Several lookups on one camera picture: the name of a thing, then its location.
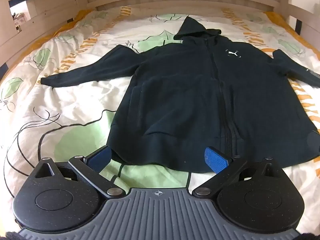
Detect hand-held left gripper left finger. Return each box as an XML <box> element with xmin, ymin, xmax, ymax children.
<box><xmin>32</xmin><ymin>145</ymin><xmax>124</xmax><ymax>198</ymax></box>

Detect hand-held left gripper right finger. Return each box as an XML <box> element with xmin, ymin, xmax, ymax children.
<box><xmin>191</xmin><ymin>146</ymin><xmax>286</xmax><ymax>197</ymax></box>

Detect black hooded jacket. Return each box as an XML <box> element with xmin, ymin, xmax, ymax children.
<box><xmin>40</xmin><ymin>15</ymin><xmax>320</xmax><ymax>173</ymax></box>

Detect leaf printed white duvet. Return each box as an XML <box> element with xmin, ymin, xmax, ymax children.
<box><xmin>0</xmin><ymin>5</ymin><xmax>320</xmax><ymax>232</ymax></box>

